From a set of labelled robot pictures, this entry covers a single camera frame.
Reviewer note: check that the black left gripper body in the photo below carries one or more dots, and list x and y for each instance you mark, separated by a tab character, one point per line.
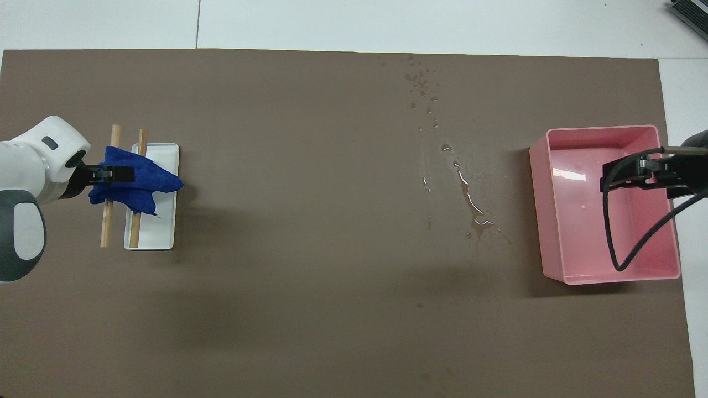
86	176

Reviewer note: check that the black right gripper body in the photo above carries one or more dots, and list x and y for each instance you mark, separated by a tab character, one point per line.
683	174

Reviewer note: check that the blue towel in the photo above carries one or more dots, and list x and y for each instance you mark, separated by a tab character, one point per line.
130	177

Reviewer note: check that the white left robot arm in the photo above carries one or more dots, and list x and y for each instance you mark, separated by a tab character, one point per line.
33	160

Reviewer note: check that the spilled water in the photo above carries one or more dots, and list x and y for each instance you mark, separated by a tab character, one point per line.
473	207

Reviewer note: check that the wooden rack dowel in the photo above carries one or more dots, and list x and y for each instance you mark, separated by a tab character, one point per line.
107	226
134	229

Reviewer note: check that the pink plastic bin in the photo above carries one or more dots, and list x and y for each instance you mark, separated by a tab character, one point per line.
581	237

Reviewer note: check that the grey ribbed device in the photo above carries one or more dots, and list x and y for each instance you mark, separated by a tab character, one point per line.
691	10

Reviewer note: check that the brown table mat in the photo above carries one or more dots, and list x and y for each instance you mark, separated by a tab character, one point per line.
310	221

